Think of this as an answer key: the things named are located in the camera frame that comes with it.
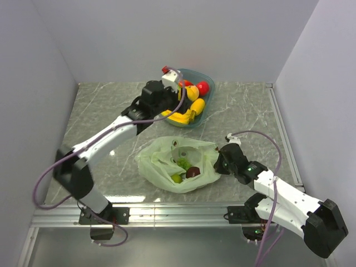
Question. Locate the orange round fruit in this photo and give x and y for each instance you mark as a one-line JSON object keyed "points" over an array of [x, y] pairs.
{"points": [[192, 93]]}

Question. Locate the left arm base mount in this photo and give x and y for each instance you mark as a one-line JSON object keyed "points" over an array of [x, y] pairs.
{"points": [[103, 226]]}

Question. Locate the red orange mango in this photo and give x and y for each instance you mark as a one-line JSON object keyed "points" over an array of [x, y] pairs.
{"points": [[188, 83]]}

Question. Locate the red apple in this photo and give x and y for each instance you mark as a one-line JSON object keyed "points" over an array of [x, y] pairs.
{"points": [[203, 88]]}

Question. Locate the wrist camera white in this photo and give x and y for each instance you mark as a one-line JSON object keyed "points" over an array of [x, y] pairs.
{"points": [[232, 139], [171, 78]]}

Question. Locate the green fruit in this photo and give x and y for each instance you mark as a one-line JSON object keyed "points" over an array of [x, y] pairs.
{"points": [[176, 178]]}

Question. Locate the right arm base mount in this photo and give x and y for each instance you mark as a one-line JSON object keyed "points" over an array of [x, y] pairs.
{"points": [[247, 215]]}

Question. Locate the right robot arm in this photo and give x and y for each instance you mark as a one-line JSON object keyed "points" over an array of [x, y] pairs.
{"points": [[319, 223]]}

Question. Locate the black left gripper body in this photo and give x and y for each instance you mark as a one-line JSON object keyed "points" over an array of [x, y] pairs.
{"points": [[170, 102]]}

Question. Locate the teal plastic tray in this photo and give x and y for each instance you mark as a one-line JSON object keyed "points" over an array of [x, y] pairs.
{"points": [[194, 77]]}

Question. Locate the yellow mango in tray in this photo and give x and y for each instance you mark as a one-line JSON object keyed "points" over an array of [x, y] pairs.
{"points": [[198, 106]]}

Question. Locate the dark red fruit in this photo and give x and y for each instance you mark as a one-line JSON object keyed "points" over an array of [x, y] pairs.
{"points": [[192, 172]]}

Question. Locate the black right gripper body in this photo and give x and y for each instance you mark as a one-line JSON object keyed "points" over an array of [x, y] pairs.
{"points": [[223, 167]]}

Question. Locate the green grape bunch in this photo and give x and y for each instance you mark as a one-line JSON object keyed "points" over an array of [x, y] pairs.
{"points": [[183, 163]]}

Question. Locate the yellow banana bunch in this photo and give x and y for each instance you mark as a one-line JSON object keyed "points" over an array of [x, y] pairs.
{"points": [[183, 118]]}

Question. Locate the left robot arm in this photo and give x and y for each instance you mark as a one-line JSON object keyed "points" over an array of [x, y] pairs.
{"points": [[72, 169]]}

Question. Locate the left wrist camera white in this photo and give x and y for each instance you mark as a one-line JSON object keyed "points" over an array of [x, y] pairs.
{"points": [[171, 78]]}

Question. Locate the pale green plastic bag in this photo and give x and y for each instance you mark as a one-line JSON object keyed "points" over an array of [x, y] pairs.
{"points": [[157, 163]]}

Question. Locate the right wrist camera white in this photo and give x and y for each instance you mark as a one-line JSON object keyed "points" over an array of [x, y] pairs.
{"points": [[232, 139]]}

